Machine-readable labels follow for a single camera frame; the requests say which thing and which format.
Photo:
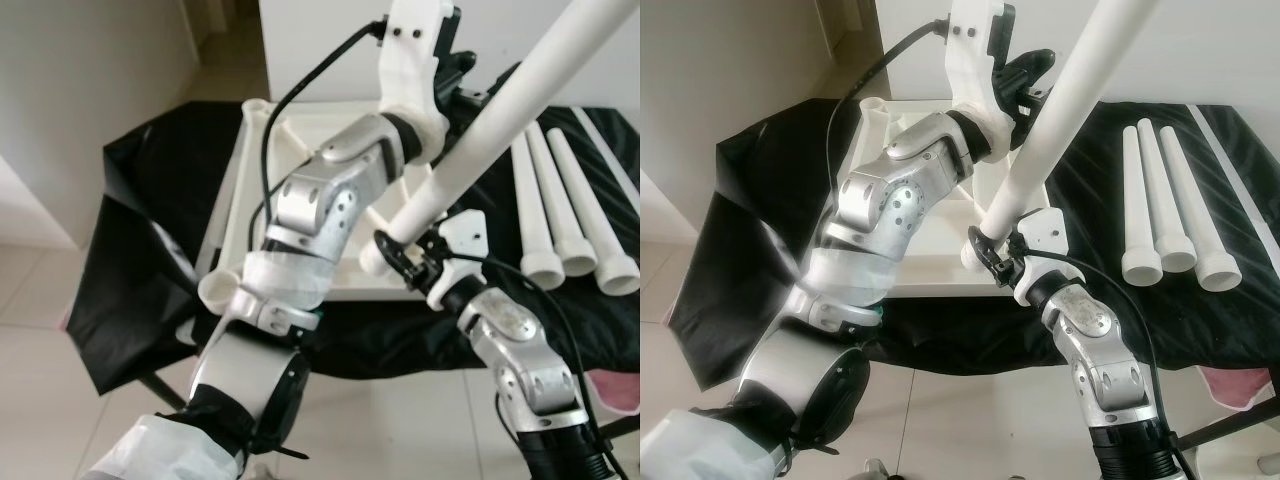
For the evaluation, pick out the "pink cloth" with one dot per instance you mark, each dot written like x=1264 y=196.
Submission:
x=1230 y=388
x=615 y=392

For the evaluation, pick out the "white round stand base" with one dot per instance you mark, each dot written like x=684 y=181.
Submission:
x=1245 y=465

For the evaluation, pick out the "white flat strip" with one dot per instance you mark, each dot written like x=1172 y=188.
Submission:
x=610 y=155
x=1225 y=160

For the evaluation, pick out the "black metal stand leg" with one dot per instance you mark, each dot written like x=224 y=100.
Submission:
x=1225 y=435
x=615 y=428
x=160 y=392

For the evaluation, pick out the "white plastic table leg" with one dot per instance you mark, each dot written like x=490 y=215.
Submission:
x=1195 y=215
x=1076 y=95
x=566 y=225
x=1165 y=215
x=500 y=120
x=1138 y=220
x=536 y=230
x=594 y=220

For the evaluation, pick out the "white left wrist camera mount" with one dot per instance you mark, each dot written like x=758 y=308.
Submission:
x=410 y=60
x=975 y=60

